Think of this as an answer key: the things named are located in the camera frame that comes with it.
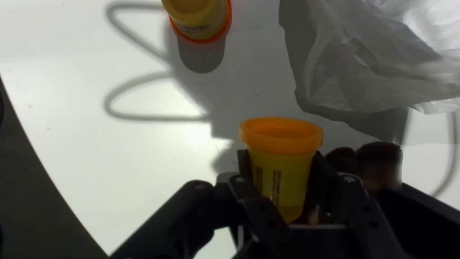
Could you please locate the yellow dough tub orange lid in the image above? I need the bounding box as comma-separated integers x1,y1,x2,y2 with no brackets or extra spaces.
161,0,235,47

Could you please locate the white plastic bag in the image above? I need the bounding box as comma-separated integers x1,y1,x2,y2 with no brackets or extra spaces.
279,0,460,127

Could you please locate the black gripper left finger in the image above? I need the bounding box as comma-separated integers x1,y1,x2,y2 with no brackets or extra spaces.
110,149,294,259

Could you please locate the brown plush toy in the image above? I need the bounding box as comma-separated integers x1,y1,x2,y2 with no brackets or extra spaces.
325,142,404,191

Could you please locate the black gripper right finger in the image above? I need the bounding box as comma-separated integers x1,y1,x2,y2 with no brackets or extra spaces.
307,152,460,259

